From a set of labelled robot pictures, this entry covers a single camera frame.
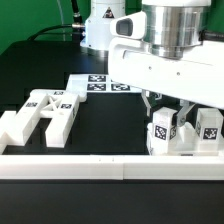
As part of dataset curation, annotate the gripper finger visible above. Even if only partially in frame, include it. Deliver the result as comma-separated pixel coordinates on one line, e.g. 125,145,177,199
141,89,151,117
177,100,195,127

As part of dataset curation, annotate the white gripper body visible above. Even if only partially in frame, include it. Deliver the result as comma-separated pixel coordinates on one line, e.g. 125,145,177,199
108,12,224,109

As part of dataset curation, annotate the white chair seat part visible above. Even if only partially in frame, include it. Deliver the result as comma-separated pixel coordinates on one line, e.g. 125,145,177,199
146,122,224,156

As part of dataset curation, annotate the white chair back part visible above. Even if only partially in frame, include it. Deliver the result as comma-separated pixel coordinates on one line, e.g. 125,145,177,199
7,89,87,148

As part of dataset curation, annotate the white chair side bar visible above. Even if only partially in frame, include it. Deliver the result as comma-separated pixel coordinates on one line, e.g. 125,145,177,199
0,111,16,155

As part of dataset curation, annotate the white tagged cube near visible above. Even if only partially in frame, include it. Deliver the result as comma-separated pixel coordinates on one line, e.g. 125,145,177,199
152,93,162,100

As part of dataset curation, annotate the white base tag plate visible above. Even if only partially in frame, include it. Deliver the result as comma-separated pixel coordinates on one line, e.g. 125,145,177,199
66,74,141,93

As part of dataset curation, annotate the white U-shaped fence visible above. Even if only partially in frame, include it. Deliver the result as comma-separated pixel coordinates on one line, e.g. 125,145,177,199
0,155,224,180

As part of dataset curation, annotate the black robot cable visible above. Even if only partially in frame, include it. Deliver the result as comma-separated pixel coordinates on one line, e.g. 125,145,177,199
27,0,88,42

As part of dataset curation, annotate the grey thin cable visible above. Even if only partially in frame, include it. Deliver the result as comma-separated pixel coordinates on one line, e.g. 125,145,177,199
56,0,66,42

